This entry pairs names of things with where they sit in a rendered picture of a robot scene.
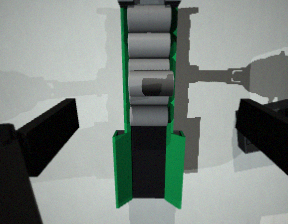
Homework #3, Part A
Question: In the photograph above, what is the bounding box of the black open-top tray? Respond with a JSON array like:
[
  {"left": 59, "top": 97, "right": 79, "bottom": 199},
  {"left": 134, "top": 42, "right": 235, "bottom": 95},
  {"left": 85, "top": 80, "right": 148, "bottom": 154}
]
[{"left": 237, "top": 99, "right": 288, "bottom": 154}]

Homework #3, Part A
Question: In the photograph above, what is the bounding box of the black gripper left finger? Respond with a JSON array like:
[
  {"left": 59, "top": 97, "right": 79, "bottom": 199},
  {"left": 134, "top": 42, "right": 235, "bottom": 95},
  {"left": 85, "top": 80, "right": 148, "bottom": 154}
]
[{"left": 0, "top": 98, "right": 79, "bottom": 224}]

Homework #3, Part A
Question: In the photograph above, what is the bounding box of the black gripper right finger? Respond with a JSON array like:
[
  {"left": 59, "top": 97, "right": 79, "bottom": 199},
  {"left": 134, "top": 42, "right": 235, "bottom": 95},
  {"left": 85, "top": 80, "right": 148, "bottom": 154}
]
[{"left": 235, "top": 99, "right": 288, "bottom": 175}]

